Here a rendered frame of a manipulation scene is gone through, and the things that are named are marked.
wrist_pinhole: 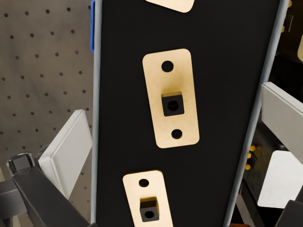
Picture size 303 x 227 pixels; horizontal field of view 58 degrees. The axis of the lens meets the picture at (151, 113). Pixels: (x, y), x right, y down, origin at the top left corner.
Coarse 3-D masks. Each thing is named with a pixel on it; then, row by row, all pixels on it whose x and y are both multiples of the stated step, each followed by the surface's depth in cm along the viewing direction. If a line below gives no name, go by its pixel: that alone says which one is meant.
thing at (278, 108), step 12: (264, 84) 19; (264, 96) 19; (276, 96) 17; (288, 96) 16; (264, 108) 19; (276, 108) 17; (288, 108) 15; (300, 108) 14; (264, 120) 20; (276, 120) 17; (288, 120) 16; (300, 120) 14; (276, 132) 18; (288, 132) 16; (300, 132) 14; (288, 144) 16; (300, 144) 15; (300, 156) 15
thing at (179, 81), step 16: (144, 64) 22; (160, 64) 22; (176, 64) 22; (160, 80) 22; (176, 80) 22; (192, 80) 22; (160, 96) 23; (176, 96) 22; (192, 96) 22; (160, 112) 23; (176, 112) 22; (192, 112) 23; (160, 128) 24; (176, 128) 24; (192, 128) 24; (160, 144) 24; (176, 144) 24
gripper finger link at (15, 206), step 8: (40, 152) 16; (40, 168) 15; (0, 184) 14; (8, 184) 14; (0, 192) 13; (8, 192) 13; (16, 192) 13; (0, 200) 13; (8, 200) 13; (16, 200) 13; (0, 208) 13; (8, 208) 13; (16, 208) 13; (24, 208) 14; (8, 216) 13
